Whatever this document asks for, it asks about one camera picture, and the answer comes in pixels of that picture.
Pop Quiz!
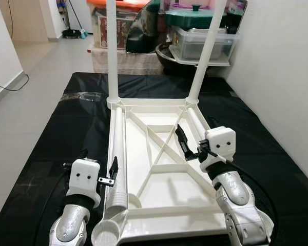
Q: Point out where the white plastic table leg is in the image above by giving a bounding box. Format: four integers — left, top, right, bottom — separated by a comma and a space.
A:
187, 108, 219, 154
104, 105, 129, 218
187, 0, 227, 102
106, 0, 119, 101

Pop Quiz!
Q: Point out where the white plastic children table top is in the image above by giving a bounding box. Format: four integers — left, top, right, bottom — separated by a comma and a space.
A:
91, 95, 275, 244

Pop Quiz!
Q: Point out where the black glossy tablecloth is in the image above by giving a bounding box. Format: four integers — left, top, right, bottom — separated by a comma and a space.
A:
0, 72, 308, 246

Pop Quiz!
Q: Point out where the clear tape strip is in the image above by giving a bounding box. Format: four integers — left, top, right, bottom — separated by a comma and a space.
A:
64, 92, 106, 100

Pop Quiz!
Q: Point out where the black wok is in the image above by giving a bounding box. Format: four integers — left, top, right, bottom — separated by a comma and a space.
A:
156, 44, 226, 72

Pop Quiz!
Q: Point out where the clear plastic storage container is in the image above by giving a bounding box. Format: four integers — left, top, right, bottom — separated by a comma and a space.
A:
169, 26, 240, 65

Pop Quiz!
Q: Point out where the patterned beige bench cover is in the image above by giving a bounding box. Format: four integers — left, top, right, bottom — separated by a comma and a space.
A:
90, 44, 167, 75

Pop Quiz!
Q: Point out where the green pot lid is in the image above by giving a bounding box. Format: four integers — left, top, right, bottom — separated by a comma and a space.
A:
164, 5, 229, 29

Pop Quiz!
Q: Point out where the black plastic bag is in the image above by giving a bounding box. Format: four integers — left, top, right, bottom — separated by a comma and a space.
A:
126, 0, 162, 54

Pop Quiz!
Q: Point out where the pink plastic box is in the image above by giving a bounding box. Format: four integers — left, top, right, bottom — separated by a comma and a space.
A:
164, 0, 247, 13

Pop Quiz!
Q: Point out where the storage box with orange lid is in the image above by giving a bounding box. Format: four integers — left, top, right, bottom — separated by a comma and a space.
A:
87, 0, 149, 50

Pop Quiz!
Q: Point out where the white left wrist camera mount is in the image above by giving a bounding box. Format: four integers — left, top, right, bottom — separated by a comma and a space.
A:
66, 159, 102, 208

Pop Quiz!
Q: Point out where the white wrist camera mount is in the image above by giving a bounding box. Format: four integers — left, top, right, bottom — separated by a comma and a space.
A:
66, 159, 102, 208
198, 127, 237, 171

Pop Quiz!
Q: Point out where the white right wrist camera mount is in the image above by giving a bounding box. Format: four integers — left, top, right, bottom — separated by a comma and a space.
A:
198, 127, 237, 171

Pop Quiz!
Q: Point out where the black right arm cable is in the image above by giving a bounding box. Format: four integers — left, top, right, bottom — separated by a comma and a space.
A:
223, 158, 279, 242

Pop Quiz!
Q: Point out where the long black wall cable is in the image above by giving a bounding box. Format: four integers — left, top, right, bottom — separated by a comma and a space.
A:
0, 74, 29, 92

